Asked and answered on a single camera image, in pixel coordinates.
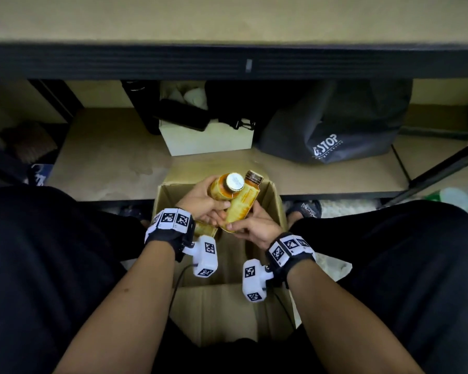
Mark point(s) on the person's left hand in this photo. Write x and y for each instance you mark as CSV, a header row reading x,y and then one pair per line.
x,y
199,206

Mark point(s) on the person's right hand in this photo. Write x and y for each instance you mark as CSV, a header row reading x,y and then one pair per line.
x,y
257,227

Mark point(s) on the row of yellow jars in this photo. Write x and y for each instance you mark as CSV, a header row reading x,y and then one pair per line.
x,y
228,184

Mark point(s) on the cardboard box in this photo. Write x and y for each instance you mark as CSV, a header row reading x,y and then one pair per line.
x,y
218,307

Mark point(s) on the wooden shelf with black frame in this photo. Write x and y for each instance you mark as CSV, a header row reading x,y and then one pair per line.
x,y
121,159

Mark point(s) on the person's right black sandal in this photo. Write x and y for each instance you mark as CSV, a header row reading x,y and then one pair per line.
x,y
306,209

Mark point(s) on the person's black sandal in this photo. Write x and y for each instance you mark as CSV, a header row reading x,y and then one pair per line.
x,y
130,213
306,209

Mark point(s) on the person's left black sandal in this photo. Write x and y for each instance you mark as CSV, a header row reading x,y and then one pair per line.
x,y
130,213

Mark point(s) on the person's right leg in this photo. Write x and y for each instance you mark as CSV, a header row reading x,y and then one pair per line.
x,y
405,268

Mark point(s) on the person's leg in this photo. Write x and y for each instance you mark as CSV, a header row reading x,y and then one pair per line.
x,y
54,268
405,268

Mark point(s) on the person's left leg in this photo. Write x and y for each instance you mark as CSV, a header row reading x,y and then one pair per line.
x,y
54,268

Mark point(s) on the black marker wrist band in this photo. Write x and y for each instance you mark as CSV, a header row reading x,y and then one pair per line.
x,y
169,225
290,251

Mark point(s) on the white box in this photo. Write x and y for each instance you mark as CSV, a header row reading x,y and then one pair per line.
x,y
210,140

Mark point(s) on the black pouch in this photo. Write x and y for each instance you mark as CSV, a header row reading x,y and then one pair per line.
x,y
183,114

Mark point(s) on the white round object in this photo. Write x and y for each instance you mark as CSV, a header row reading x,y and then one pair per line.
x,y
195,98

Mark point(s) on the black flask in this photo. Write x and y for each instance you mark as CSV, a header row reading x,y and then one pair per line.
x,y
140,105

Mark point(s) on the black printed bag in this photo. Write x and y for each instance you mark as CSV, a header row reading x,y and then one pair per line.
x,y
355,124

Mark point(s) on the blue white printed packet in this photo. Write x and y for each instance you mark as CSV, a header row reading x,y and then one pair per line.
x,y
41,175

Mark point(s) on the striped brown cloth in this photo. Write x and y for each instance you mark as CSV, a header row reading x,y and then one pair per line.
x,y
29,142

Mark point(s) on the clear plastic bottle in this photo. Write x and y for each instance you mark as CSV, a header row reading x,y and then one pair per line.
x,y
456,198

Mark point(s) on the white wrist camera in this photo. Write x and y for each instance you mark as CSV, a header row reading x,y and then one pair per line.
x,y
204,257
255,282

